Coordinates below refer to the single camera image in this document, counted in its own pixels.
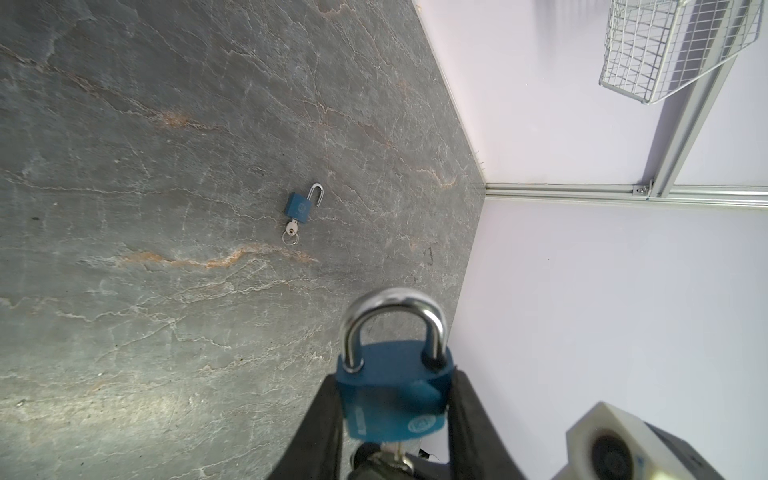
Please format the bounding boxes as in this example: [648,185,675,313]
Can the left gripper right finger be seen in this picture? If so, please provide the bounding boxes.
[447,369,525,480]

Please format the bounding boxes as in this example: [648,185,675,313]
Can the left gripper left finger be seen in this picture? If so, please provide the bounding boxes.
[267,375,343,480]

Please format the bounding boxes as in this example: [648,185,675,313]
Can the blue padlock smaller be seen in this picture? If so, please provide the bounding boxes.
[335,287,455,443]

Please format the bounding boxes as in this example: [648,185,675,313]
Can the blue padlock larger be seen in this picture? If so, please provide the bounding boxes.
[284,182,324,223]

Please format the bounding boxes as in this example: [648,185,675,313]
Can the silver key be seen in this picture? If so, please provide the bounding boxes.
[347,442,418,480]
[281,219,299,246]

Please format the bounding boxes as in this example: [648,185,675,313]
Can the aluminium frame profiles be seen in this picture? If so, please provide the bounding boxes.
[485,59,767,210]

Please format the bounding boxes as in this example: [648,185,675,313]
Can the white wire divided basket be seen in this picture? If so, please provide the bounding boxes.
[599,0,766,105]

